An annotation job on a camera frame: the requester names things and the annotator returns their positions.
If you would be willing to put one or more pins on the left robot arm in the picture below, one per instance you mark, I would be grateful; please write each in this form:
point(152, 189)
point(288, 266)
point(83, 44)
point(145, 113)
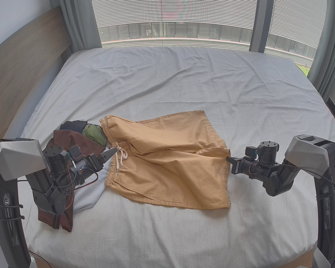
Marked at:
point(14, 160)

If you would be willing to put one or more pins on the bed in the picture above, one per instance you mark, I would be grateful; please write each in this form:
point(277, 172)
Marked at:
point(184, 79)

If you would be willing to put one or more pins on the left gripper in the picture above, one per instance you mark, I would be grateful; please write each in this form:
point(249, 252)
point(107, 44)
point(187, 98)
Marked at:
point(90, 165)

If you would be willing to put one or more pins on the window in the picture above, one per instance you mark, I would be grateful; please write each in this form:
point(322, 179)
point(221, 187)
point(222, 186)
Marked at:
point(261, 15)

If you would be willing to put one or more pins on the tan shorts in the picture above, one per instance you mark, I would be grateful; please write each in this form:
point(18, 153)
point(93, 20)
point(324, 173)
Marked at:
point(170, 163)

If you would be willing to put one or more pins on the grey-green curtain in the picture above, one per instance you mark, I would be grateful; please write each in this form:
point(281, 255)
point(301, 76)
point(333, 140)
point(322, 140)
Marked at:
point(332, 52)
point(78, 18)

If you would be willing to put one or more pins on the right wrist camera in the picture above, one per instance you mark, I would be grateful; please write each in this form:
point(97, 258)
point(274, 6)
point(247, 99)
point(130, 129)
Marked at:
point(250, 151)

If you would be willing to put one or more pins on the green garment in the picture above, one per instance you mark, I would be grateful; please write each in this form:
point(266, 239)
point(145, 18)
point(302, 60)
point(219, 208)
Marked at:
point(96, 134)

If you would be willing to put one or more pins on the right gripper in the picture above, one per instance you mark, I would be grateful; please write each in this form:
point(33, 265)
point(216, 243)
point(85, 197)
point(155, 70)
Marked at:
point(244, 166)

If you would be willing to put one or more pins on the black garment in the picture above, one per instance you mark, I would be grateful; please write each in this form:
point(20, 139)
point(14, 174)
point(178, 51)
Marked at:
point(72, 125)

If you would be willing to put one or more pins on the pale grey garment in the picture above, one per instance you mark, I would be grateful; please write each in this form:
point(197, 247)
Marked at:
point(89, 194)

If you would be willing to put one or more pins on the brown garment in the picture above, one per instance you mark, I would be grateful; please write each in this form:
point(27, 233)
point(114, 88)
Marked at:
point(72, 140)

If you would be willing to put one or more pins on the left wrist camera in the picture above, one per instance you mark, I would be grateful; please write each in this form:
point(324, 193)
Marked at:
point(74, 151)

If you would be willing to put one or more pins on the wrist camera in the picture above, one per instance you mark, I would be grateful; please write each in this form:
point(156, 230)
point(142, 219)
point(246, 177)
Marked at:
point(74, 151)
point(250, 151)

